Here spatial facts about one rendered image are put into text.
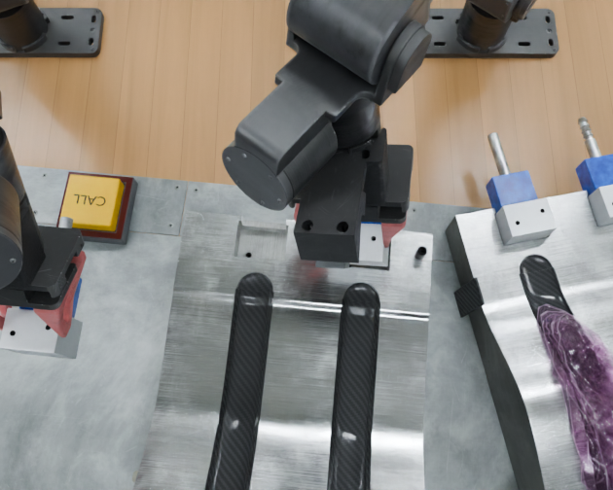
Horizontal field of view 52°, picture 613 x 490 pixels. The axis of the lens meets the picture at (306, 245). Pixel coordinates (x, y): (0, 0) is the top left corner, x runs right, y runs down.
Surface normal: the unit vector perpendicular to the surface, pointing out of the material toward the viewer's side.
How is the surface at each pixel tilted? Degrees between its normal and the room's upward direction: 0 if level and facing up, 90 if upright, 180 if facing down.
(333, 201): 21
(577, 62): 0
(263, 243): 0
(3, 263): 64
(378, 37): 36
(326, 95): 10
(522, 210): 0
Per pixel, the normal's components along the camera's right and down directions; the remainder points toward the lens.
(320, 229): -0.14, -0.59
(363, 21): -0.30, 0.12
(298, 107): 0.11, -0.43
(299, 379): 0.00, -0.25
